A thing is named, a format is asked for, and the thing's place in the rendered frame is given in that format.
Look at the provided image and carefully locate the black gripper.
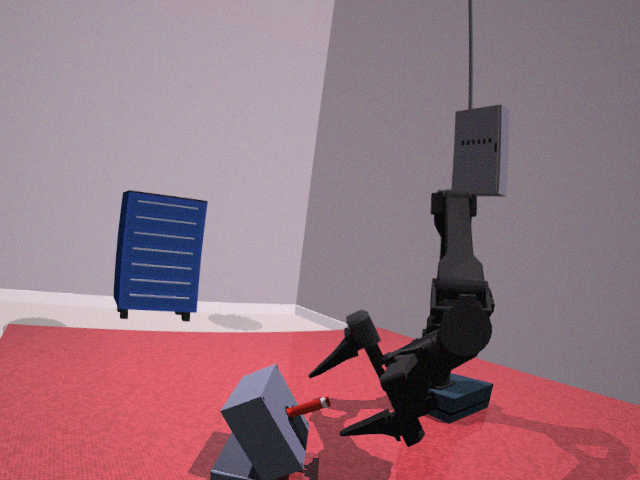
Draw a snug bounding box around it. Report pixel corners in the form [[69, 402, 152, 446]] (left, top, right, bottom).
[[309, 310, 445, 447]]

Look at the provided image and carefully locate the red peg with white band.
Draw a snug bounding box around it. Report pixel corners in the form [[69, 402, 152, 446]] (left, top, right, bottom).
[[286, 396, 331, 418]]

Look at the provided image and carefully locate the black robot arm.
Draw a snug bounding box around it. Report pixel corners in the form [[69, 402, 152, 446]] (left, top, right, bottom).
[[380, 189, 495, 418]]

